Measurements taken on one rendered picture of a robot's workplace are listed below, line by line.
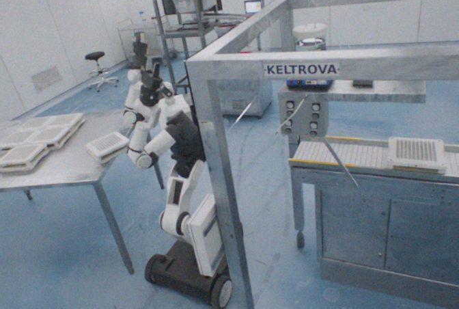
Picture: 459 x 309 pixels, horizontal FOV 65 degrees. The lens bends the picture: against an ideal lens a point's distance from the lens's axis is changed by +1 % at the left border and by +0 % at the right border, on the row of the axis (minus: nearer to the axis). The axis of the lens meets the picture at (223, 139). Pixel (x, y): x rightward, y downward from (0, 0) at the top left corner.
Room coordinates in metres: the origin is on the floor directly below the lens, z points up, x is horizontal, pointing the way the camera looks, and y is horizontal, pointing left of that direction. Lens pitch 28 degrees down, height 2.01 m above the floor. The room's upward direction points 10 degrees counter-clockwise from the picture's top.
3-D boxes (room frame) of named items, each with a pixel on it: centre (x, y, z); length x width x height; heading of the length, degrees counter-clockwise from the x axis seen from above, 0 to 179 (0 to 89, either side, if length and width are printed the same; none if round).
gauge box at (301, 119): (1.57, -0.41, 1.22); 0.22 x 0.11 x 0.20; 62
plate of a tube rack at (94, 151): (2.22, 0.79, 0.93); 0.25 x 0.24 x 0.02; 124
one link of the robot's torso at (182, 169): (1.97, 0.20, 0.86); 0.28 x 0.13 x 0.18; 147
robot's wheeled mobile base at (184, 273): (1.88, 0.26, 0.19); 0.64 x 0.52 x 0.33; 147
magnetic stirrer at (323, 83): (1.64, -0.47, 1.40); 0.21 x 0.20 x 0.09; 152
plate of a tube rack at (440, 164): (1.44, -0.92, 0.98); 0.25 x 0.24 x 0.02; 152
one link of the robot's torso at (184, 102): (1.92, 0.20, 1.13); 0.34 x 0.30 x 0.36; 11
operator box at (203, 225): (1.03, 0.11, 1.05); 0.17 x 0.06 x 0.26; 152
